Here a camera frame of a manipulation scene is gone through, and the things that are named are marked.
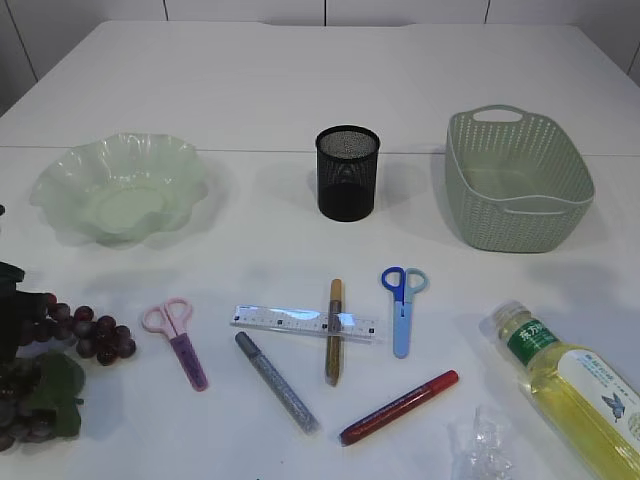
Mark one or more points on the green wavy glass plate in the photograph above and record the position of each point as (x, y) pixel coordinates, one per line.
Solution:
(123, 188)

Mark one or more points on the yellow tea bottle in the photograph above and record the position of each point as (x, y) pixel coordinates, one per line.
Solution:
(579, 394)

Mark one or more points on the red glitter pen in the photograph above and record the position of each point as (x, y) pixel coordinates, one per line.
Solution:
(392, 411)

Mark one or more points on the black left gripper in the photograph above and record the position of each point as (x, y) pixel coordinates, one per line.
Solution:
(17, 308)

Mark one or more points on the clear plastic ruler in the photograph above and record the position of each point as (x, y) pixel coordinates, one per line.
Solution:
(308, 323)

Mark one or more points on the green woven plastic basket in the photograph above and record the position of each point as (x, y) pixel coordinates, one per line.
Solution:
(517, 186)

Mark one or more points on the silver glitter pen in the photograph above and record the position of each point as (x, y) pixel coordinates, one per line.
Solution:
(292, 403)

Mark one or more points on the gold glitter pen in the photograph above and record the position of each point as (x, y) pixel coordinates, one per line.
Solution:
(333, 343)

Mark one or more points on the pink purple safety scissors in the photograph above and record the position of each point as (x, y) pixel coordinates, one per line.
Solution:
(170, 319)

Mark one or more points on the purple grape bunch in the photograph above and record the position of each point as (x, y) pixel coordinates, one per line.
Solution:
(40, 394)

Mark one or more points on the black mesh pen holder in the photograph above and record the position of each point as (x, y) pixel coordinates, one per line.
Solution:
(347, 157)

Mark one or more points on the clear plastic sheet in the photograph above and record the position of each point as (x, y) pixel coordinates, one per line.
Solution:
(480, 445)

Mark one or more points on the blue safety scissors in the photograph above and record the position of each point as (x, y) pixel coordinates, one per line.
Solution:
(404, 284)

